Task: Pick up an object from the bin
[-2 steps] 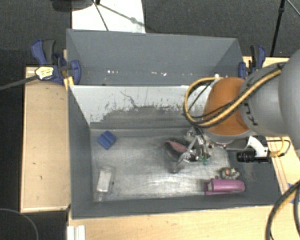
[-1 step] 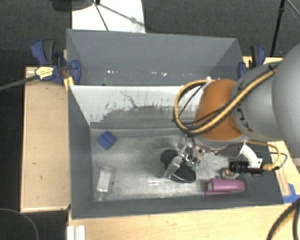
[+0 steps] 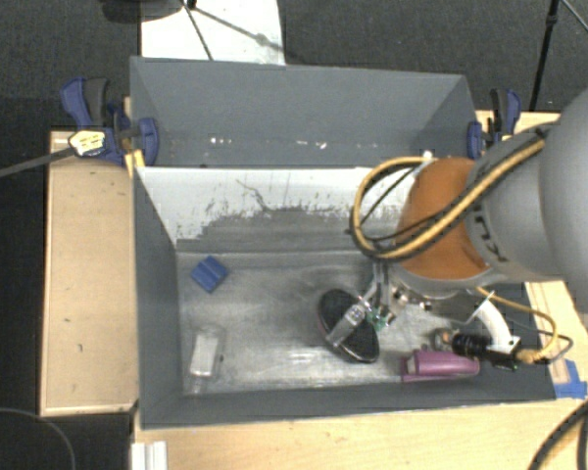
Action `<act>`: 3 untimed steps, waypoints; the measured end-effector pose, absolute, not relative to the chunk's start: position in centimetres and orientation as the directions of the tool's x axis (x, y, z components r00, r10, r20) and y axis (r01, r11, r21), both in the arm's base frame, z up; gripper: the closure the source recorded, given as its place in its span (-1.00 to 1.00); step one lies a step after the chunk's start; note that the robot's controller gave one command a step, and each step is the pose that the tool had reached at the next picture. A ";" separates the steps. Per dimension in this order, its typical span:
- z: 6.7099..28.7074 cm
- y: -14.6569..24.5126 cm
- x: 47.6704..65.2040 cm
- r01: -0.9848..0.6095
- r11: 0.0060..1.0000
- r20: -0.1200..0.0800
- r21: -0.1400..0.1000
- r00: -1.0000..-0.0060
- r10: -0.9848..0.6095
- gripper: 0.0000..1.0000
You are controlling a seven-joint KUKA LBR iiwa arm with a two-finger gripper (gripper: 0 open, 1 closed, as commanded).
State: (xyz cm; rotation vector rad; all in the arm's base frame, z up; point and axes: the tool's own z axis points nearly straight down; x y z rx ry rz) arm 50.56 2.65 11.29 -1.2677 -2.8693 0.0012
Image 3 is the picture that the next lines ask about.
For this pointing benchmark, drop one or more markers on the blue sponge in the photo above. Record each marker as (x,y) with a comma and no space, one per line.
(209,274)

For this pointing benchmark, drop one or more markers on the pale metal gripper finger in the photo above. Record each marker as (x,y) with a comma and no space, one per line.
(344,327)

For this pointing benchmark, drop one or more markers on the grey metal bin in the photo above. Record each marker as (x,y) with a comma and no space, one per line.
(255,272)

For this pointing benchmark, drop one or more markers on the pale wood board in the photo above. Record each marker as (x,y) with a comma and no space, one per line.
(88,282)

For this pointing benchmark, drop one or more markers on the purple plastic bottle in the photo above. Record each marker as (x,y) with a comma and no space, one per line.
(438,365)

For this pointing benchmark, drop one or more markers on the black cylinder on white bracket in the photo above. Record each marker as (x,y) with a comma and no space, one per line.
(470,344)

